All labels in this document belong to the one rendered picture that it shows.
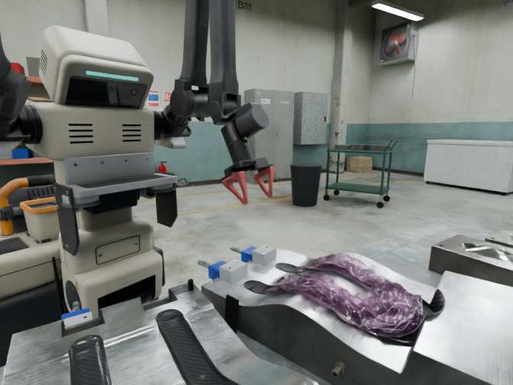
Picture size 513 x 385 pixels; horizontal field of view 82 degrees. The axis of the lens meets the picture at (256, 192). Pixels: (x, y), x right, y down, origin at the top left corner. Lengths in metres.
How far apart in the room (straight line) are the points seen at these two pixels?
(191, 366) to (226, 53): 0.65
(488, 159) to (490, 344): 6.43
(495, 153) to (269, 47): 4.82
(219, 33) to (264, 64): 6.22
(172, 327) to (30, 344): 0.18
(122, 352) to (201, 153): 5.85
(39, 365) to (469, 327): 0.54
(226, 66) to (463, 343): 0.69
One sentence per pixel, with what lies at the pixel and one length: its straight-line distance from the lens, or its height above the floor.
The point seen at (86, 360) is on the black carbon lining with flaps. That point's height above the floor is 0.88.
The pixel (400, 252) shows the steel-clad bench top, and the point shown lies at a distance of 1.01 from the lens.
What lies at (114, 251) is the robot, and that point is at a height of 0.84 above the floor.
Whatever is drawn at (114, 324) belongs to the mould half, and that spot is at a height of 0.89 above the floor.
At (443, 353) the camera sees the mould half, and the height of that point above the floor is 0.91.
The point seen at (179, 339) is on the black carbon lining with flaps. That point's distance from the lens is 0.47.
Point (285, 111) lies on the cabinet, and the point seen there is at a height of 1.54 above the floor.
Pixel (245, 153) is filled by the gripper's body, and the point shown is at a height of 1.11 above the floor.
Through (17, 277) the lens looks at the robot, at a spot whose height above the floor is 0.75.
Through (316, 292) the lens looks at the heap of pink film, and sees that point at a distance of 0.51.
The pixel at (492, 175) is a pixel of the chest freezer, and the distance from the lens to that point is 6.85.
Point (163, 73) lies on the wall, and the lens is 6.06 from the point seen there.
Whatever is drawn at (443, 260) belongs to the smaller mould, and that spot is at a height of 0.84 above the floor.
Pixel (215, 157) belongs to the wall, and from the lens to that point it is 6.33.
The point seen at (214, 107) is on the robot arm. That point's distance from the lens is 0.77.
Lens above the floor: 1.17
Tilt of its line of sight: 12 degrees down
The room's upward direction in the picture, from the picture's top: straight up
